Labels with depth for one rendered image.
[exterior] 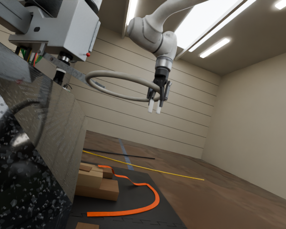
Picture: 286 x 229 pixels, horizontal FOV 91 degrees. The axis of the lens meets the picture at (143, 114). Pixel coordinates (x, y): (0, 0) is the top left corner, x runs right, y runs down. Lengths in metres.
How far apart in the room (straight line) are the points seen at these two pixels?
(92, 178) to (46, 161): 1.17
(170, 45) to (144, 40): 0.15
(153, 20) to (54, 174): 0.66
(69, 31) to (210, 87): 6.64
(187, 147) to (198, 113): 1.63
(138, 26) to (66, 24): 0.76
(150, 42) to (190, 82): 6.13
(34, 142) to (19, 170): 0.04
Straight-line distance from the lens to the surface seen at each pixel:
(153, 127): 5.95
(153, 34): 0.74
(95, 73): 0.75
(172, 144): 6.35
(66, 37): 1.30
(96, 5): 1.52
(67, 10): 1.46
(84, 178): 1.43
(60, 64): 1.30
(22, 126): 0.27
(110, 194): 1.48
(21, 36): 1.84
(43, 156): 0.27
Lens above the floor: 0.74
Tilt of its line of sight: 4 degrees up
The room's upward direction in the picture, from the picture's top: 16 degrees clockwise
